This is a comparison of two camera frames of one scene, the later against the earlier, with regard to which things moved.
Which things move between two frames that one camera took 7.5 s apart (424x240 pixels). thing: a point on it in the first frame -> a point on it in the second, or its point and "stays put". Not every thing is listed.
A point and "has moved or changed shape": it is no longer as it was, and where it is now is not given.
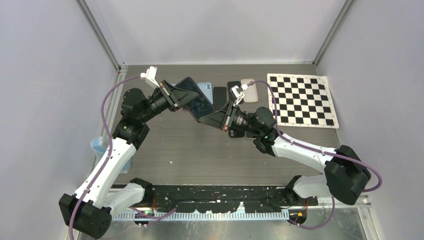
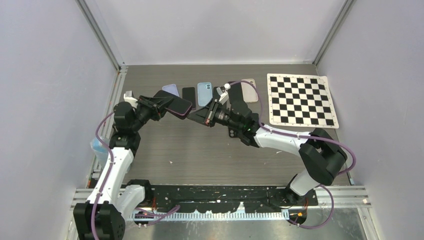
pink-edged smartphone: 250,93 stays put
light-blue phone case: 206,88 stays put
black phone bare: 199,106 has moved or changed shape
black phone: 236,133 stays put
